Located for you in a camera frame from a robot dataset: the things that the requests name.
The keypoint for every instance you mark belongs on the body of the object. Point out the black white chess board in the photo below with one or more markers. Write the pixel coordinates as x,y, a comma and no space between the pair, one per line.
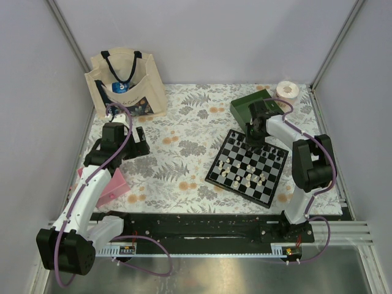
237,157

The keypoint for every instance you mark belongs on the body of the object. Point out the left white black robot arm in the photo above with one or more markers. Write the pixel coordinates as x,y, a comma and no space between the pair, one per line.
70,246

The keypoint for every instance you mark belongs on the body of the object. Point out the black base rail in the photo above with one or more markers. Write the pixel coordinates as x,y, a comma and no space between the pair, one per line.
209,233

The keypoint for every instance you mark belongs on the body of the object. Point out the toilet paper roll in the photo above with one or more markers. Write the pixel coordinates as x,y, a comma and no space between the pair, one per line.
287,91

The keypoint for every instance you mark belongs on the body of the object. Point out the floral table mat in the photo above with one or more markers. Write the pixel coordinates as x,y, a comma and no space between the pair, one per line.
183,145

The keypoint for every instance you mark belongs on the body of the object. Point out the cream canvas tote bag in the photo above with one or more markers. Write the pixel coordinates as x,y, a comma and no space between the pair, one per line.
128,77

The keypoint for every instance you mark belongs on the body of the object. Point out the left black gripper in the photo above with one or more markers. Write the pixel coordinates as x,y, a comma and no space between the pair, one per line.
140,148

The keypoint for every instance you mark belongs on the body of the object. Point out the green plastic tray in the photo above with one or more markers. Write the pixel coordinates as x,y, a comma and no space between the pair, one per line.
242,107

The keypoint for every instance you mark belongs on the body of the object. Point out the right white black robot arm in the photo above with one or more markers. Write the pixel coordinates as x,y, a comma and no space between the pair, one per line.
313,164

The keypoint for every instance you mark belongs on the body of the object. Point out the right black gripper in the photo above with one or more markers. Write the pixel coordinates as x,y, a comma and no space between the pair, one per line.
254,144

